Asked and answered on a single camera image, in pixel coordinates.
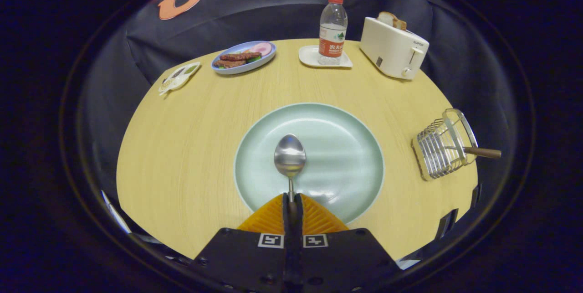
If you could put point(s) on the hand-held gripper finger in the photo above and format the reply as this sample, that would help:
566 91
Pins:
298 243
287 243

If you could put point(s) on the mint green round plate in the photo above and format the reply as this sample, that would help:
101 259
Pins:
341 156

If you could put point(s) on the white paper sheets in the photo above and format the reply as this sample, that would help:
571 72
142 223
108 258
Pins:
116 213

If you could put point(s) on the blue round plate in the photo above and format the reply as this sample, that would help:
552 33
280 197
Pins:
243 69

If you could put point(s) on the small white rectangular tray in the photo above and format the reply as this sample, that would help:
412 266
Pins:
309 56

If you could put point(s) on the brown meat patty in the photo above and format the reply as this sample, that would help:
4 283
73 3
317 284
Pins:
229 63
241 56

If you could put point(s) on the pink ham slice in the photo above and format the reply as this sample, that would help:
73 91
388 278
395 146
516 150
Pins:
262 48

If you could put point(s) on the white divided sauce dish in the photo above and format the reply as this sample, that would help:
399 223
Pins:
175 79

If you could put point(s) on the white toaster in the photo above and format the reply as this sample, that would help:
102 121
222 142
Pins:
387 51

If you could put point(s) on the clear bottle with red cap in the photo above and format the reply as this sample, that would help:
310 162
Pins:
332 24

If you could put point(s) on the toasted bread slice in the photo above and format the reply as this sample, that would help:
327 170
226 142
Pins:
386 18
401 24

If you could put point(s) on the black table bracket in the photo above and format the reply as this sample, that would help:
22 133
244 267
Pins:
447 223
476 195

